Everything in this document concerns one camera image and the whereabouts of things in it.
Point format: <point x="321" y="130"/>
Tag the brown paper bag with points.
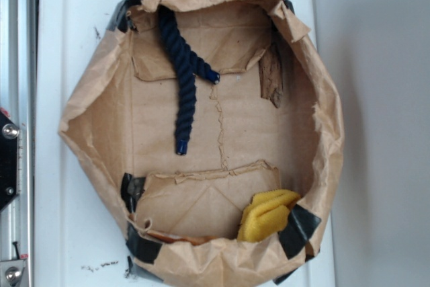
<point x="273" y="122"/>

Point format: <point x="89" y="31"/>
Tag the aluminium frame rail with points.
<point x="18" y="86"/>

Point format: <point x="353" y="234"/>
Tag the black bracket plate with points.
<point x="8" y="160"/>

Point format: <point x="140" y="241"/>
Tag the yellow sponge cloth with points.
<point x="266" y="214"/>

